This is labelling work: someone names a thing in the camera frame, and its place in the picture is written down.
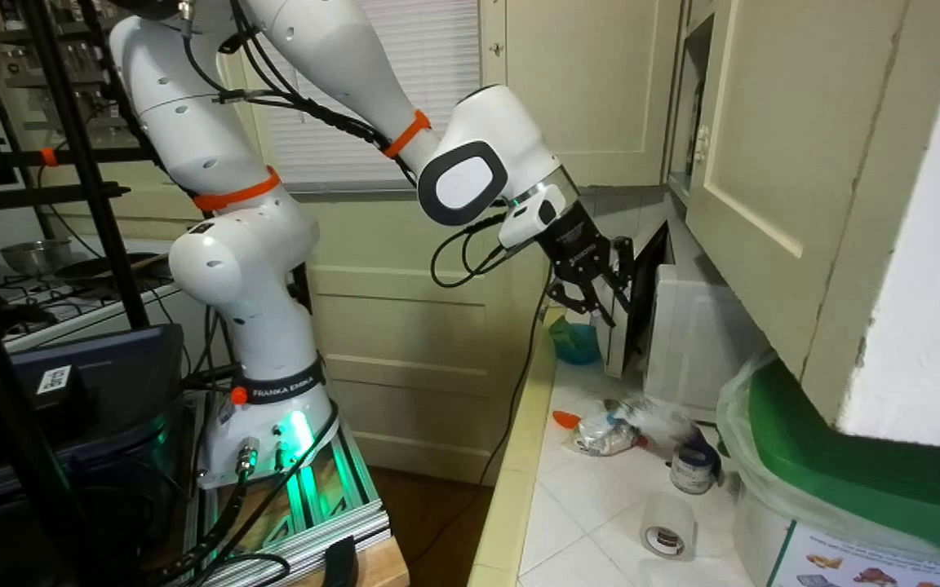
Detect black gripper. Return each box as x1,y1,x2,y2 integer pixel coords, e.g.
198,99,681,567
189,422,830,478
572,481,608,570
539,201,632,326

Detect white packet with green seal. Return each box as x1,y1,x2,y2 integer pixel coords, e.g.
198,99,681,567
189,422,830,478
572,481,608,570
576,399,700,458

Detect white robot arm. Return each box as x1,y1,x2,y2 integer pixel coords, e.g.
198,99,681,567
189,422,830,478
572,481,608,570
109,0,626,490

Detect robot base platform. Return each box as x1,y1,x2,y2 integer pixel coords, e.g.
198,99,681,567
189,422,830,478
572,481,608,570
178,419,407,587

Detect teal plastic bowl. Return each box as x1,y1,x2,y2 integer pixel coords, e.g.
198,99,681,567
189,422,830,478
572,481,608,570
547,321,602,366

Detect white microwave oven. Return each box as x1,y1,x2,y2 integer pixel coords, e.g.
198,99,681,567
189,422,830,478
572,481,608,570
597,223,768,422

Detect orange plastic spoon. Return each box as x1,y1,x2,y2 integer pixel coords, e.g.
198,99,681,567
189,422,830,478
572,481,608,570
553,412,581,430

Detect small dark glass jar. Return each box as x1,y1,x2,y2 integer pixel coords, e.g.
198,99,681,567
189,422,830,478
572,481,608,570
669,447,722,497

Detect closed upper cabinet door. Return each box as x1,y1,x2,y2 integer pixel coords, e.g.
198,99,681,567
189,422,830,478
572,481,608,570
689,0,940,429

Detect white window blind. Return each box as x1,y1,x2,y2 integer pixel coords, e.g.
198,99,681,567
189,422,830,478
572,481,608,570
242,0,479,185

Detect white bin with green liner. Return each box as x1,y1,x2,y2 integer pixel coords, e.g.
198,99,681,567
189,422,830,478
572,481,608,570
714,358,940,587

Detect black metal rack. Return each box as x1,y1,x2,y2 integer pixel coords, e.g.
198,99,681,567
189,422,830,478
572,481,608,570
0,0,185,587

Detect black power cable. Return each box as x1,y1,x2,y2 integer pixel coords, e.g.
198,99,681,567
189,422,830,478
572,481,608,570
478,274,556,487

